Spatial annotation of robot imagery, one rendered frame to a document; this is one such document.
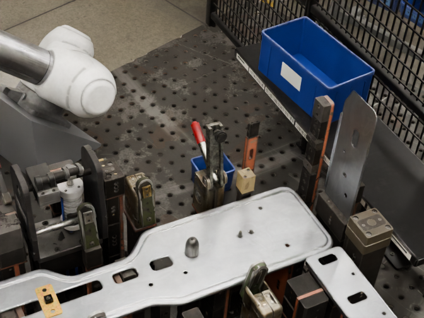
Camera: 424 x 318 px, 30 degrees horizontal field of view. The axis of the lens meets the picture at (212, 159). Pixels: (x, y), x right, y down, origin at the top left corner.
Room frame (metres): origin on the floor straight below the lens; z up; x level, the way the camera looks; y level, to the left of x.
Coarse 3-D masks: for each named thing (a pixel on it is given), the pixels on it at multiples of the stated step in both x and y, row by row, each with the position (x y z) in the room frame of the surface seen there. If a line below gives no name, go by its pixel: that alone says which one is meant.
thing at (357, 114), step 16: (352, 96) 1.40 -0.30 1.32; (352, 112) 1.39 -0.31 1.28; (368, 112) 1.35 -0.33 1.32; (352, 128) 1.38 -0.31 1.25; (368, 128) 1.34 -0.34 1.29; (336, 144) 1.42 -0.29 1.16; (352, 144) 1.37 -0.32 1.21; (368, 144) 1.32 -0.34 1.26; (336, 160) 1.40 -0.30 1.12; (352, 160) 1.36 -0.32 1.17; (336, 176) 1.39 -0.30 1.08; (352, 176) 1.35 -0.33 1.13; (336, 192) 1.38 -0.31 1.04; (352, 192) 1.34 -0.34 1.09; (352, 208) 1.32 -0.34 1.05
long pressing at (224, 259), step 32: (288, 192) 1.41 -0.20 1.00; (192, 224) 1.27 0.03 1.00; (224, 224) 1.28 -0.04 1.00; (256, 224) 1.29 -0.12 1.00; (288, 224) 1.30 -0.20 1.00; (320, 224) 1.31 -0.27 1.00; (128, 256) 1.16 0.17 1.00; (160, 256) 1.17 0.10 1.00; (224, 256) 1.18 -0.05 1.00; (256, 256) 1.19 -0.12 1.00; (288, 256) 1.20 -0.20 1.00; (0, 288) 1.04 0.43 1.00; (32, 288) 1.05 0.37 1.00; (64, 288) 1.05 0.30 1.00; (128, 288) 1.07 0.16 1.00; (160, 288) 1.08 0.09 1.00; (192, 288) 1.08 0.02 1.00; (224, 288) 1.10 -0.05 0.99
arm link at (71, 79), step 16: (0, 32) 1.69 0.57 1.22; (0, 48) 1.65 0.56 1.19; (16, 48) 1.68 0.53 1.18; (32, 48) 1.71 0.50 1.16; (64, 48) 1.77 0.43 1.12; (0, 64) 1.64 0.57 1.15; (16, 64) 1.66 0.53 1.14; (32, 64) 1.68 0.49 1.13; (48, 64) 1.70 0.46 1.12; (64, 64) 1.71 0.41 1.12; (80, 64) 1.73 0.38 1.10; (96, 64) 1.75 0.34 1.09; (32, 80) 1.67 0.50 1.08; (48, 80) 1.67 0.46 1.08; (64, 80) 1.68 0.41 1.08; (80, 80) 1.68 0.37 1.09; (96, 80) 1.69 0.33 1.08; (112, 80) 1.73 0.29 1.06; (48, 96) 1.67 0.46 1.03; (64, 96) 1.66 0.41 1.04; (80, 96) 1.65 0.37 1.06; (96, 96) 1.67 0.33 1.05; (112, 96) 1.70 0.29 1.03; (80, 112) 1.65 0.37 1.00; (96, 112) 1.66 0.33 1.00
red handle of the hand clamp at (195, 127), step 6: (192, 126) 1.46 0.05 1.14; (198, 126) 1.46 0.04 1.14; (198, 132) 1.45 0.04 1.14; (198, 138) 1.44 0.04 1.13; (204, 138) 1.45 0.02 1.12; (204, 144) 1.43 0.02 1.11; (204, 150) 1.42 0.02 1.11; (204, 156) 1.41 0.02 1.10; (216, 174) 1.38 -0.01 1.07; (216, 180) 1.36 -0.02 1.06
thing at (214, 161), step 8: (208, 128) 1.38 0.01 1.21; (216, 128) 1.39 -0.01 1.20; (208, 136) 1.38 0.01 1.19; (216, 136) 1.35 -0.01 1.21; (224, 136) 1.36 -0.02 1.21; (208, 144) 1.37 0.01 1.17; (216, 144) 1.39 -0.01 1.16; (208, 152) 1.37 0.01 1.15; (216, 152) 1.38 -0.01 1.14; (208, 160) 1.37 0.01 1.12; (216, 160) 1.38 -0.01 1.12; (208, 168) 1.37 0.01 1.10; (216, 168) 1.38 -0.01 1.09; (208, 176) 1.36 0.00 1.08
